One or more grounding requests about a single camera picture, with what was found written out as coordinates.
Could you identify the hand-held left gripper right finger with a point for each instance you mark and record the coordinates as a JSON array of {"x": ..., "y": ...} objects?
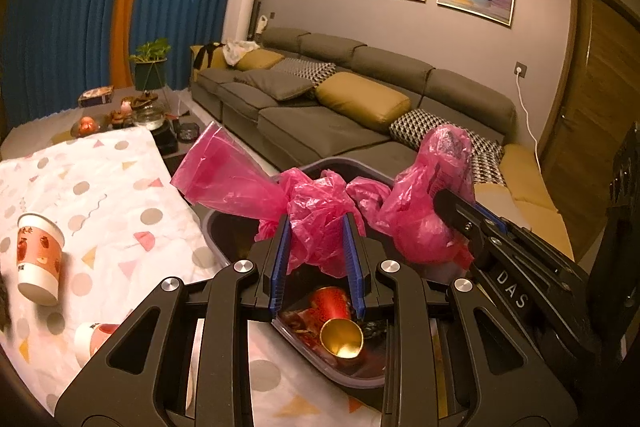
[{"x": 352, "y": 257}]

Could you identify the grey plastic bin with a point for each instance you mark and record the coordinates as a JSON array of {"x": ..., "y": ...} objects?
[{"x": 225, "y": 234}]

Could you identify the brown wooden door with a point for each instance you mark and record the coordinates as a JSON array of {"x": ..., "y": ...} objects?
[{"x": 600, "y": 107}]

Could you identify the orange curtain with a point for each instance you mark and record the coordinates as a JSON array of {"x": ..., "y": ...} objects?
[{"x": 127, "y": 7}]

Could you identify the beige cushion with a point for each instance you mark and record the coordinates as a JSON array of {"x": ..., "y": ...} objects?
[{"x": 492, "y": 197}]

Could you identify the large yellow cushion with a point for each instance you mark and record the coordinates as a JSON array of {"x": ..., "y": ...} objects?
[{"x": 360, "y": 99}]

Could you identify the white standing air conditioner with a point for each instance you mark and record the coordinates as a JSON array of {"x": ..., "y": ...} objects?
[{"x": 240, "y": 7}]

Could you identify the grey coffee table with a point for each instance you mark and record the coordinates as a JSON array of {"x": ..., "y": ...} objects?
[{"x": 45, "y": 119}]

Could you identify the red paper cup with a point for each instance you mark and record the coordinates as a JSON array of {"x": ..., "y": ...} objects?
[{"x": 335, "y": 307}]

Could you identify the black cloth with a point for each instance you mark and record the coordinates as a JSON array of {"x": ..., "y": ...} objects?
[{"x": 206, "y": 54}]

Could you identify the printed cardboard box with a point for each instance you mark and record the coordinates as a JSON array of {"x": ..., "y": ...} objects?
[{"x": 95, "y": 97}]

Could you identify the grey sofa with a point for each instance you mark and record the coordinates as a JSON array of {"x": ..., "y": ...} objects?
[{"x": 300, "y": 127}]

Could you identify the orange round ornament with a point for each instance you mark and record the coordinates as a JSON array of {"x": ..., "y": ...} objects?
[{"x": 87, "y": 127}]

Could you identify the white orange paper cup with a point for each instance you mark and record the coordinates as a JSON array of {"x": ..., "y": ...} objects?
[
  {"x": 92, "y": 342},
  {"x": 40, "y": 257}
]

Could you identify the black white patterned cushion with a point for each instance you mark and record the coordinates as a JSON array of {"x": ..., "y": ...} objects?
[
  {"x": 410, "y": 124},
  {"x": 307, "y": 69}
]

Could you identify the black ashtray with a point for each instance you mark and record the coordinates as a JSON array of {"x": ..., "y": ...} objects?
[{"x": 189, "y": 133}]

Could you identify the white cloth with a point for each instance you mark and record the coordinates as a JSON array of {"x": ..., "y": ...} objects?
[{"x": 240, "y": 52}]

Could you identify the grey cushion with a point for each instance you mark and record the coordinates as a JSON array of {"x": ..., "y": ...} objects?
[{"x": 275, "y": 86}]

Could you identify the pink plastic bag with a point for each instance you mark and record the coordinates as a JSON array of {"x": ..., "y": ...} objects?
[
  {"x": 420, "y": 197},
  {"x": 315, "y": 212}
]

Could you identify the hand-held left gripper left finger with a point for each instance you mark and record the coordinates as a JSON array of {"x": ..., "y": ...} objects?
[{"x": 280, "y": 257}]

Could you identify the wall socket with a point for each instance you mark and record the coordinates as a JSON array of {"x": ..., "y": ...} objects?
[{"x": 521, "y": 69}]

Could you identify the potted plant in green pot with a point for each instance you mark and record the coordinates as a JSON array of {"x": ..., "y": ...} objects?
[{"x": 150, "y": 74}]

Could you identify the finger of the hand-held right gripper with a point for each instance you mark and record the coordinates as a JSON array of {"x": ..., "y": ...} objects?
[
  {"x": 497, "y": 222},
  {"x": 455, "y": 209}
]

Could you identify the small yellow cushion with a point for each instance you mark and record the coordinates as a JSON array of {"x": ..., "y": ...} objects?
[{"x": 260, "y": 59}]

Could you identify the black electric stove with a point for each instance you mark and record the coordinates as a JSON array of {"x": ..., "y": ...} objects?
[{"x": 165, "y": 137}]

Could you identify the glass teapot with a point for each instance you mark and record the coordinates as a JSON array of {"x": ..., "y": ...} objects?
[{"x": 148, "y": 118}]

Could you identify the small doll figure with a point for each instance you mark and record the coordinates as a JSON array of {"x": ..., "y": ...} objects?
[{"x": 121, "y": 116}]

